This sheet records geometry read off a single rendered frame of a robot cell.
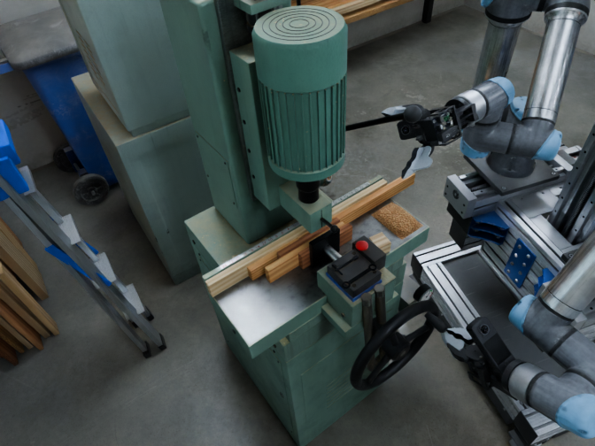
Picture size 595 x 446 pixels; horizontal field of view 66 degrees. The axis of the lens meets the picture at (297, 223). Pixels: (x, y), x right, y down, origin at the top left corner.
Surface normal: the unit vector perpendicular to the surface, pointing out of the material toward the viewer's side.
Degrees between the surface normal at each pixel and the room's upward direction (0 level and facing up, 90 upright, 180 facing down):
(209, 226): 0
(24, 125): 90
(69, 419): 0
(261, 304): 0
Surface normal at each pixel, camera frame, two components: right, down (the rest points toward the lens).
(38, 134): 0.55, 0.58
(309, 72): 0.17, 0.71
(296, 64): -0.09, 0.73
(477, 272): -0.06, -0.69
